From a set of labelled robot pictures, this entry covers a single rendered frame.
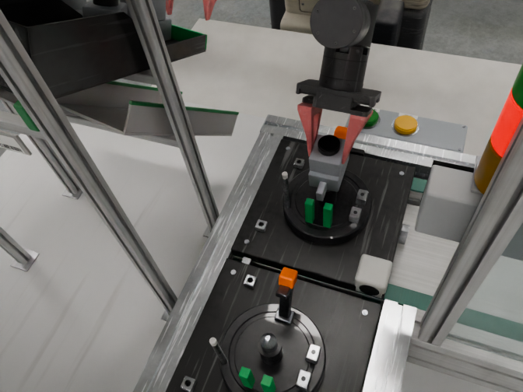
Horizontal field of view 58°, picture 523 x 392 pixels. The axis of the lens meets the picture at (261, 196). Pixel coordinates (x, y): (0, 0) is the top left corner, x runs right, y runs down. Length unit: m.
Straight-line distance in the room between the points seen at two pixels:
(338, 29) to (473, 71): 0.70
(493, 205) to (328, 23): 0.26
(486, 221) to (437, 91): 0.73
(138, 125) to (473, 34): 2.34
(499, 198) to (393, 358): 0.34
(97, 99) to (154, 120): 0.13
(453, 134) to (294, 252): 0.37
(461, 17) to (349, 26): 2.39
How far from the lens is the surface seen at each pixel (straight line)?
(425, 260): 0.80
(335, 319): 0.68
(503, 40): 2.80
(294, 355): 0.64
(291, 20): 1.43
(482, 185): 0.44
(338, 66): 0.61
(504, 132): 0.40
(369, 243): 0.74
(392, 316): 0.70
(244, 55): 1.23
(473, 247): 0.47
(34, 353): 0.91
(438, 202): 0.47
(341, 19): 0.54
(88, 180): 0.51
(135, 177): 1.01
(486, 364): 0.72
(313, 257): 0.72
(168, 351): 0.71
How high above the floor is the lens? 1.61
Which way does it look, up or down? 54 degrees down
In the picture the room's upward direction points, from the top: 10 degrees counter-clockwise
